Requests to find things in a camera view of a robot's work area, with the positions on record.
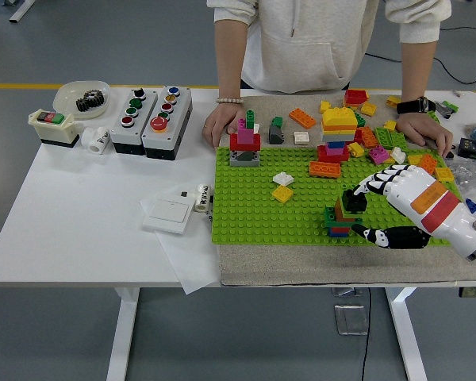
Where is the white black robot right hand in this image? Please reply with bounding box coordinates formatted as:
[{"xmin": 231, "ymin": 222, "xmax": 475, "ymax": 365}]
[{"xmin": 351, "ymin": 164, "xmax": 476, "ymax": 261}]

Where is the person's left hand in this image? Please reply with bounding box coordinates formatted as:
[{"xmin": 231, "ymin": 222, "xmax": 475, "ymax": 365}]
[{"xmin": 395, "ymin": 111, "xmax": 454, "ymax": 156}]

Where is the person's right hand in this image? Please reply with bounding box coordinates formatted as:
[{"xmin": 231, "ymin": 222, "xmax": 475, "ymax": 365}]
[{"xmin": 202, "ymin": 102, "xmax": 247, "ymax": 150}]

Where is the orange toy brick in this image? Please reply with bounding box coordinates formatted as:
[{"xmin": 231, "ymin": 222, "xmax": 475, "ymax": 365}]
[
  {"xmin": 418, "ymin": 153, "xmax": 440, "ymax": 175},
  {"xmin": 360, "ymin": 126, "xmax": 380, "ymax": 150}
]

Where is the pink brick stack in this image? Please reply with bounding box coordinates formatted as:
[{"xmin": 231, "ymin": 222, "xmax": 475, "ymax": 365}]
[{"xmin": 368, "ymin": 144, "xmax": 396, "ymax": 165}]

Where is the red yellow orange brick stack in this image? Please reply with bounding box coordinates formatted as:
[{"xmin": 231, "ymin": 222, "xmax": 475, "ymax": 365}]
[{"xmin": 344, "ymin": 89, "xmax": 370, "ymax": 111}]

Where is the black brick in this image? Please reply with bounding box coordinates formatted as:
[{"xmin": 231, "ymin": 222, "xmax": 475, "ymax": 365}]
[{"xmin": 341, "ymin": 189, "xmax": 368, "ymax": 214}]

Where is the red pink grey brick tower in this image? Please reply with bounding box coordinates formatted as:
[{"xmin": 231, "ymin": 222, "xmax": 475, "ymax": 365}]
[{"xmin": 228, "ymin": 108, "xmax": 262, "ymax": 167}]

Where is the flat orange brick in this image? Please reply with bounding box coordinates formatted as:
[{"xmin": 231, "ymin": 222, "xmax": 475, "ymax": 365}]
[{"xmin": 289, "ymin": 107, "xmax": 317, "ymax": 129}]

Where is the yellow orange red brick tower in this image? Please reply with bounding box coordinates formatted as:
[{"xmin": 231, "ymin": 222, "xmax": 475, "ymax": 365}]
[{"xmin": 317, "ymin": 106, "xmax": 360, "ymax": 164}]

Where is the brown green blue brick stack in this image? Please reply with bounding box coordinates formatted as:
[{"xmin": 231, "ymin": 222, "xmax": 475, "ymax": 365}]
[{"xmin": 323, "ymin": 197, "xmax": 363, "ymax": 238}]

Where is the green toy baseplate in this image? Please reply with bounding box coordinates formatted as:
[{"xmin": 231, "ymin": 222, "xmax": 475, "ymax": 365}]
[{"xmin": 210, "ymin": 145, "xmax": 476, "ymax": 247}]

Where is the thick orange brick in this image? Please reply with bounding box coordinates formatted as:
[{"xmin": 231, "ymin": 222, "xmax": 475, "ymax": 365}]
[{"xmin": 309, "ymin": 160, "xmax": 341, "ymax": 179}]

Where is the black wristwatch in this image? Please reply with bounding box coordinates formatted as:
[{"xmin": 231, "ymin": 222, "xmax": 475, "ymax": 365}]
[{"xmin": 396, "ymin": 96, "xmax": 437, "ymax": 115}]

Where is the grey green tool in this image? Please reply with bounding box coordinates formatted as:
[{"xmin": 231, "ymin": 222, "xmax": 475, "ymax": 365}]
[{"xmin": 436, "ymin": 99, "xmax": 459, "ymax": 119}]

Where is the clear plastic bag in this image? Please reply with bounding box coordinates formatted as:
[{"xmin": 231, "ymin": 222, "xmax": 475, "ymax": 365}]
[{"xmin": 447, "ymin": 159, "xmax": 476, "ymax": 199}]

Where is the black device box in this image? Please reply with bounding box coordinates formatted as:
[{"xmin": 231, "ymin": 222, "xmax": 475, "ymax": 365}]
[{"xmin": 458, "ymin": 137, "xmax": 476, "ymax": 160}]

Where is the grey emergency-stop control box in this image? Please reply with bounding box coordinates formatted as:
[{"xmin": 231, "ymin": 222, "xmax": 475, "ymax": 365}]
[{"xmin": 141, "ymin": 85, "xmax": 194, "ymax": 161}]

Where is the white printed cylinder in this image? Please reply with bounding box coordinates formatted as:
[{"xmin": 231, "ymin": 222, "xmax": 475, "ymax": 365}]
[{"xmin": 193, "ymin": 182, "xmax": 212, "ymax": 213}]

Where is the grey four-button control box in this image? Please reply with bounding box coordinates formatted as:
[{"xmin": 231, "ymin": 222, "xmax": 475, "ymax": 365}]
[{"xmin": 109, "ymin": 87, "xmax": 159, "ymax": 156}]

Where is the grey-brown mat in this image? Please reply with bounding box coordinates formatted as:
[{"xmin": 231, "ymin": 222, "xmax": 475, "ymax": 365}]
[{"xmin": 218, "ymin": 94, "xmax": 476, "ymax": 287}]

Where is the person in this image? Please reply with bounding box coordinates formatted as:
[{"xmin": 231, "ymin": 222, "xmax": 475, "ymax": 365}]
[{"xmin": 205, "ymin": 0, "xmax": 453, "ymax": 95}]

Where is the white pipe tee fitting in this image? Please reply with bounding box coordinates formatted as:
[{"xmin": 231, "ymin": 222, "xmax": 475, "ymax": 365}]
[{"xmin": 81, "ymin": 126, "xmax": 111, "ymax": 154}]

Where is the black metal gear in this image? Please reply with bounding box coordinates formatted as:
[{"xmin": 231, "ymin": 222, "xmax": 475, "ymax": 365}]
[{"xmin": 75, "ymin": 90, "xmax": 106, "ymax": 113}]

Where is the white table leg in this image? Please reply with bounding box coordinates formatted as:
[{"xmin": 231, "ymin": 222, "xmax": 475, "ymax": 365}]
[
  {"xmin": 384, "ymin": 286, "xmax": 428, "ymax": 381},
  {"xmin": 106, "ymin": 286, "xmax": 140, "ymax": 381}
]

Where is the metal floor socket box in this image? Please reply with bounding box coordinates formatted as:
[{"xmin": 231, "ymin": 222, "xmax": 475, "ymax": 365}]
[{"xmin": 333, "ymin": 303, "xmax": 369, "ymax": 337}]

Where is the white paper sheet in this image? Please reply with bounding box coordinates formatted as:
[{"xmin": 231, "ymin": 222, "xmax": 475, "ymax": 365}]
[{"xmin": 139, "ymin": 184, "xmax": 223, "ymax": 295}]

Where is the translucent white bowl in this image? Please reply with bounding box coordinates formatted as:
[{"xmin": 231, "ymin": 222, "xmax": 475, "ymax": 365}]
[{"xmin": 53, "ymin": 80, "xmax": 112, "ymax": 120}]

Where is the white desk leg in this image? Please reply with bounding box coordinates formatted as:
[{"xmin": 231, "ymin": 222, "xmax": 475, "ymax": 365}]
[{"xmin": 2, "ymin": 0, "xmax": 37, "ymax": 24}]

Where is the white wall switch plate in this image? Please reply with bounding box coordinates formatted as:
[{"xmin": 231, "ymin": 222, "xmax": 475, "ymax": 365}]
[{"xmin": 142, "ymin": 196, "xmax": 192, "ymax": 235}]

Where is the thin black hanging cable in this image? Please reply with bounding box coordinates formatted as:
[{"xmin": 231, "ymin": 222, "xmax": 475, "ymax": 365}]
[{"xmin": 360, "ymin": 287, "xmax": 372, "ymax": 381}]

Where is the cream red-green switch box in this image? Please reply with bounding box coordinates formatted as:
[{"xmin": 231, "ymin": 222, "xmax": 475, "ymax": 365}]
[{"xmin": 27, "ymin": 109, "xmax": 81, "ymax": 149}]

